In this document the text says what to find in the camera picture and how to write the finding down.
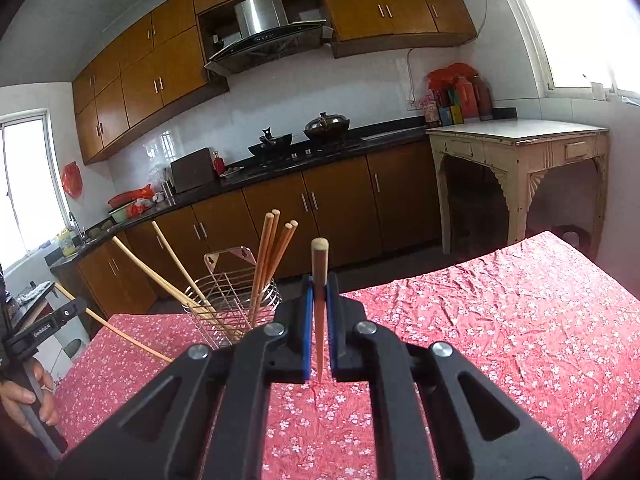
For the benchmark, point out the small black wok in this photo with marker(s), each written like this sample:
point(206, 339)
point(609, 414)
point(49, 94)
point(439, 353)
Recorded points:
point(272, 145)

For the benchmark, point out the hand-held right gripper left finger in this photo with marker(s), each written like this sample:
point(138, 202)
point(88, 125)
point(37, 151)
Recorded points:
point(306, 330)

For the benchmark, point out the large bright window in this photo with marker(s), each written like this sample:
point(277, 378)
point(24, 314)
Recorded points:
point(575, 20)

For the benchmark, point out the brown upper kitchen cabinets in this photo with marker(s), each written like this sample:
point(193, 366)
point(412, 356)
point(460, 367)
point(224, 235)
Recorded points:
point(160, 75)

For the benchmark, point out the dark brown sauce bottle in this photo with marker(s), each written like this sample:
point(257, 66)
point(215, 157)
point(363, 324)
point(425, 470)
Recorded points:
point(483, 99)

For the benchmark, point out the orange sauce bottle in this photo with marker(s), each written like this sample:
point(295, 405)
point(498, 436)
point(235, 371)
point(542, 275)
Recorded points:
point(467, 96)

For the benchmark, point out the pink patterned packet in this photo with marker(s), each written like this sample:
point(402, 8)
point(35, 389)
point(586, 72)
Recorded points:
point(431, 110)

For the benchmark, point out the small red plastic bag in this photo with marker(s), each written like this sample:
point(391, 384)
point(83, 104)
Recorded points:
point(144, 192)

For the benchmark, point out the green basin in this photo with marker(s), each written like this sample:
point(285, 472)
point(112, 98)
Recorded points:
point(120, 215)

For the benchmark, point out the black wok with lid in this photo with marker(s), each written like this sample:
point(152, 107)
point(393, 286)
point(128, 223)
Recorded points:
point(327, 127)

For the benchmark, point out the hanging red plastic bag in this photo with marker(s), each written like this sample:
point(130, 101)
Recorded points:
point(71, 180)

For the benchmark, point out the person's left hand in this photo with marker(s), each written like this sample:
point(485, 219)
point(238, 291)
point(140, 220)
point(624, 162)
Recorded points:
point(15, 400)

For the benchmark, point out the small kitchen window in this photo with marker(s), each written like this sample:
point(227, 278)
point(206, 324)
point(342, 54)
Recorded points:
point(25, 185)

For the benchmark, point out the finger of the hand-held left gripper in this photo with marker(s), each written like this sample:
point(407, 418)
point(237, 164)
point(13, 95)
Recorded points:
point(50, 319)

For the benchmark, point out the small red bottle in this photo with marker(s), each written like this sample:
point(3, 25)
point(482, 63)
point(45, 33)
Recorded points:
point(218, 164)

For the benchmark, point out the yellow detergent bottle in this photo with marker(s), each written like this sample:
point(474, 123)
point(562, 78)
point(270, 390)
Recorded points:
point(65, 243)

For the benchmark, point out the white appliance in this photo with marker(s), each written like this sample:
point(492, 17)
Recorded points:
point(70, 340)

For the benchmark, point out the metal tray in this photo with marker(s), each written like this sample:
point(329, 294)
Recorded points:
point(192, 170)

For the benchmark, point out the red plastic basin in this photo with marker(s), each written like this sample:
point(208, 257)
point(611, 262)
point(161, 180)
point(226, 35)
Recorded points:
point(120, 200)

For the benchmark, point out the cream wooden side table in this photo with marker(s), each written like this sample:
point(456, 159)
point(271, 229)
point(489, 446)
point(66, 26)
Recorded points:
point(520, 130)

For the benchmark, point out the gas stove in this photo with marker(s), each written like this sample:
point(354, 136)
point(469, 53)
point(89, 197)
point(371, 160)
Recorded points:
point(320, 150)

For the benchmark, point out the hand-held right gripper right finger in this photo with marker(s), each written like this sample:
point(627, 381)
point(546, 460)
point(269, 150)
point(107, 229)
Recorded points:
point(334, 330)

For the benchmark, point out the steel range hood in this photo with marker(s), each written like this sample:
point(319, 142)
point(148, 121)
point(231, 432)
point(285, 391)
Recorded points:
point(260, 15)

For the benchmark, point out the red floral tablecloth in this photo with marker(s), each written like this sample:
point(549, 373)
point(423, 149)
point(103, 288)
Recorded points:
point(500, 335)

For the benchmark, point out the sink faucet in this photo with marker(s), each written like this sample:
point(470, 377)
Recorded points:
point(75, 225)

